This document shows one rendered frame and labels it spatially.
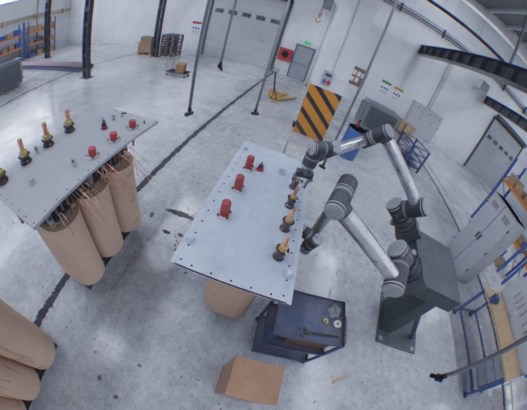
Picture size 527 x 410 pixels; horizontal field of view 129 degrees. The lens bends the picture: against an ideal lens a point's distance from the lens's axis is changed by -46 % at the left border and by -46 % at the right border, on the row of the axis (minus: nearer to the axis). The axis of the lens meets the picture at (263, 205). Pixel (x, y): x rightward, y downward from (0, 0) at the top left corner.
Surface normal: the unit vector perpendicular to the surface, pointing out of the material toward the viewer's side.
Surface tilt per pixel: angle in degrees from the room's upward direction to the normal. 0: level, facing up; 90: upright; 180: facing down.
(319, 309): 0
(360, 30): 90
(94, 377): 0
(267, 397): 0
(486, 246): 90
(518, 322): 90
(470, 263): 90
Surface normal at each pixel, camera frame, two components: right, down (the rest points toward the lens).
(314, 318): 0.26, -0.70
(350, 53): -0.22, 0.63
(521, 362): -0.94, -0.34
